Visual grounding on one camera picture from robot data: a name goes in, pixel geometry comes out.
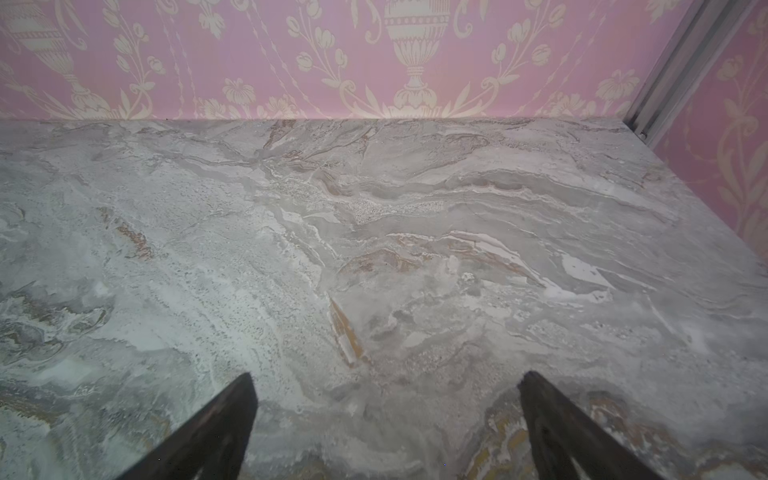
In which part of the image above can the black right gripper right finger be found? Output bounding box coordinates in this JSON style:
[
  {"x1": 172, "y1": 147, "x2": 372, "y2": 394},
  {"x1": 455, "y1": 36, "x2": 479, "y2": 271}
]
[{"x1": 518, "y1": 370, "x2": 660, "y2": 479}]

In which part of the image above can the aluminium corner frame post right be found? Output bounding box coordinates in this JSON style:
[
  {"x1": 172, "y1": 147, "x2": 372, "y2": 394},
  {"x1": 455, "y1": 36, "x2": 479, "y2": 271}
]
[{"x1": 623, "y1": 0, "x2": 756, "y2": 149}]

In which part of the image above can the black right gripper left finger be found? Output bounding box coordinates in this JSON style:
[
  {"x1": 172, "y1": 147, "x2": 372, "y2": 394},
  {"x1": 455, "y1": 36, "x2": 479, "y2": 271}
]
[{"x1": 119, "y1": 373, "x2": 258, "y2": 480}]

